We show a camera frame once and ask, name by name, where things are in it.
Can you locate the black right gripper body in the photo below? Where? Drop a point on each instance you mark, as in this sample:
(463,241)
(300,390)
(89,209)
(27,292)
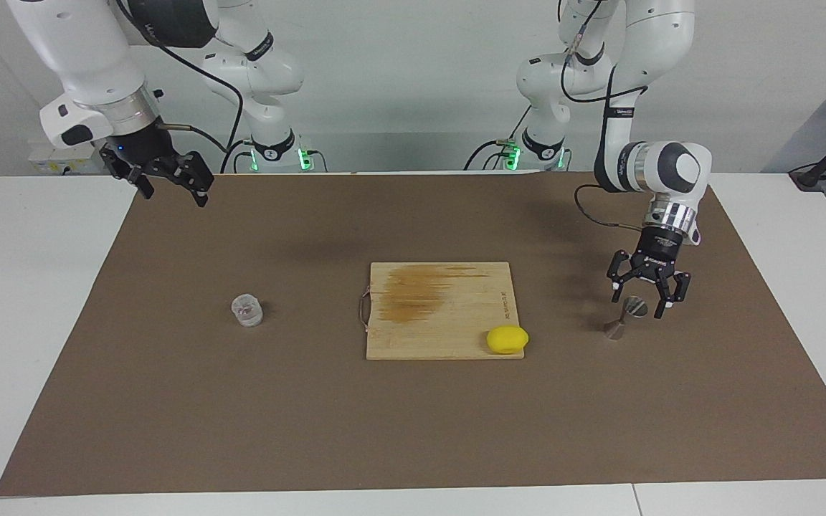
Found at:
(142,147)

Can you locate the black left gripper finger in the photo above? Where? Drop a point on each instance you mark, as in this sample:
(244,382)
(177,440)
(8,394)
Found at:
(614,283)
(662,304)

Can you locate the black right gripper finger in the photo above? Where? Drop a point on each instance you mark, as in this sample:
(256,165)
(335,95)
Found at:
(201,188)
(144,188)

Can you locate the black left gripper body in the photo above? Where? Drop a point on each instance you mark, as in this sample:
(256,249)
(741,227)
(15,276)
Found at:
(660,254)

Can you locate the steel double jigger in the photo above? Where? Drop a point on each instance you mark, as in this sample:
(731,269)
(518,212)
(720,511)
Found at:
(634,308)

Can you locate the small clear glass cup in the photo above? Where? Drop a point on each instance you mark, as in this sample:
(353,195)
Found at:
(247,312)

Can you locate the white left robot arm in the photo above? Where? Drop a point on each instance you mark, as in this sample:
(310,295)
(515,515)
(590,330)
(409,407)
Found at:
(657,43)

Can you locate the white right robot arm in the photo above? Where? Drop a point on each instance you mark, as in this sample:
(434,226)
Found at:
(90,57)

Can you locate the white power strip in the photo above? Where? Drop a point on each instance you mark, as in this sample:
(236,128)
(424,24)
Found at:
(54,166)

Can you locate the yellow lemon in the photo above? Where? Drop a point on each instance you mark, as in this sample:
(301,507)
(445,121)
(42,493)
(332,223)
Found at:
(506,340)

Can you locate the wooden cutting board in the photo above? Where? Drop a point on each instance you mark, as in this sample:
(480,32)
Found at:
(456,322)

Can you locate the brown paper table mat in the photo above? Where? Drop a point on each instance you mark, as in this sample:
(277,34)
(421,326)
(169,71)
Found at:
(413,430)

